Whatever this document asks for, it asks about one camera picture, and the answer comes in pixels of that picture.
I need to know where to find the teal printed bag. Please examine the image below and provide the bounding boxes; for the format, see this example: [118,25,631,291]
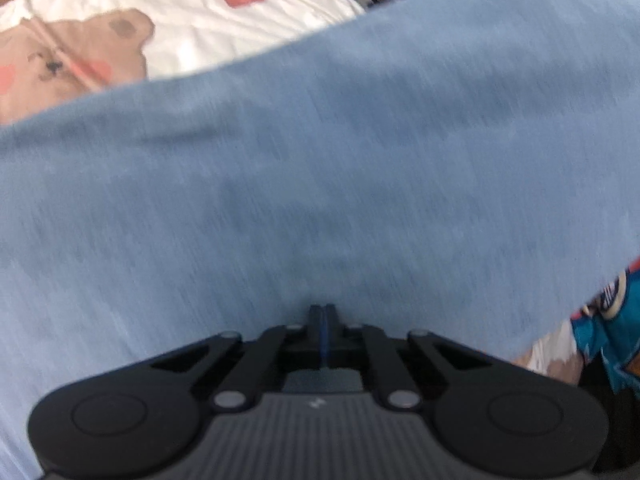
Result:
[570,257,640,396]

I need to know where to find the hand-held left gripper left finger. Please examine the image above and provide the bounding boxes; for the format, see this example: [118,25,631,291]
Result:
[147,305,324,409]

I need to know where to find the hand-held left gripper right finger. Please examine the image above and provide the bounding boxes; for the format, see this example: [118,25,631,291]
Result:
[326,304,501,409]

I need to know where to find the light blue denim pants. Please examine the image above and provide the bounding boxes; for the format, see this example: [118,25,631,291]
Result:
[0,0,640,480]

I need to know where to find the cream bear print blanket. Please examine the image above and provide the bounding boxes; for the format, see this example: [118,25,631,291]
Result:
[0,0,366,126]

